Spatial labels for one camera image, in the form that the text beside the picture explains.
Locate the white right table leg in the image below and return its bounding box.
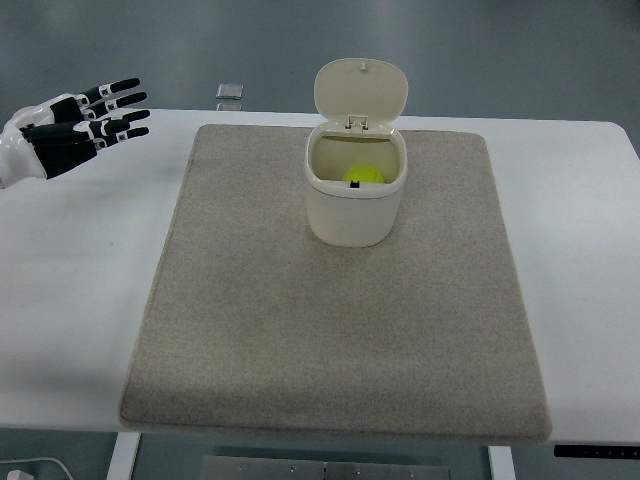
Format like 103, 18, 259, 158
488, 446, 516, 480

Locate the white left table leg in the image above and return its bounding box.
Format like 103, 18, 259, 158
106, 433, 141, 480

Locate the white plug on floor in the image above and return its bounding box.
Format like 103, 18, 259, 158
6, 470, 33, 480

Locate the cream bin with lid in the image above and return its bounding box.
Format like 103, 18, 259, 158
304, 58, 409, 247

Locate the white table leg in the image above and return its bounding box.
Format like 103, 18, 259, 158
488, 446, 516, 480
106, 433, 141, 480

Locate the floor socket plate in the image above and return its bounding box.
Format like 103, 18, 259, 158
216, 83, 244, 111

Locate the grey felt mat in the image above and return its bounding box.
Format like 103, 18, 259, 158
120, 125, 552, 444

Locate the yellow tennis ball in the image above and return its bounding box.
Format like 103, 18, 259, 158
343, 165, 386, 184

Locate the white cable on floor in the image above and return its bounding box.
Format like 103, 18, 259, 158
0, 456, 73, 480

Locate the black table control panel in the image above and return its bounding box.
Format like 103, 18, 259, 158
554, 444, 640, 460

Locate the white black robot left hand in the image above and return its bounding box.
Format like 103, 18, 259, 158
1, 78, 150, 189

